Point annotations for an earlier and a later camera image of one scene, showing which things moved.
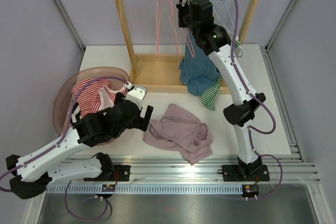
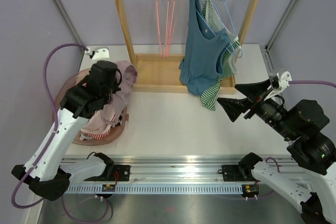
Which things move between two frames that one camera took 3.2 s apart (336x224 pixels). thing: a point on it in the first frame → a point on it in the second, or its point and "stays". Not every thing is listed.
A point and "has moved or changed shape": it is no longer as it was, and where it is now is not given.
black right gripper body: [183, 12] → [270, 111]
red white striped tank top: [96, 95] has moved or changed shape
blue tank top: [197, 72] stays
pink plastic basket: [66, 87] stays
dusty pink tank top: [178, 130] → [128, 77]
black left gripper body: [133, 124] → [113, 88]
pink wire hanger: [187, 31] → [173, 3]
